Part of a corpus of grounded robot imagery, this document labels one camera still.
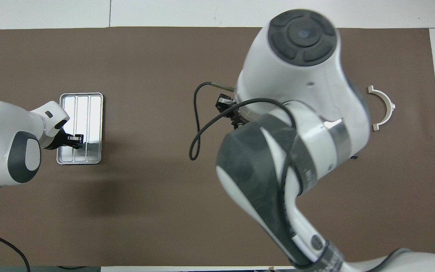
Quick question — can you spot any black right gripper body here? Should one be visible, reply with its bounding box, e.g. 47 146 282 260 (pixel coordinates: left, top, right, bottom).
230 110 250 130

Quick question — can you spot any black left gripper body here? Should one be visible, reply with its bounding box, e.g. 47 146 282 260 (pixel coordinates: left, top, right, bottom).
43 128 75 150

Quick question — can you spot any silver metal compartment tray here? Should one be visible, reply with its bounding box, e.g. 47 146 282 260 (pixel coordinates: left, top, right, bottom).
56 93 104 165

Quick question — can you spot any brown table mat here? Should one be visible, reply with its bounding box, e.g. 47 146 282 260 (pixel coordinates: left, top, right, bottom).
0 26 435 267

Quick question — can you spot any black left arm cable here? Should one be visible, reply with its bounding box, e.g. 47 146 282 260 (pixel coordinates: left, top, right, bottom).
0 228 31 272

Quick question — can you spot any white plastic half ring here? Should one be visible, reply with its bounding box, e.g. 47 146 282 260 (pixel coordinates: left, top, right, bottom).
368 85 396 131

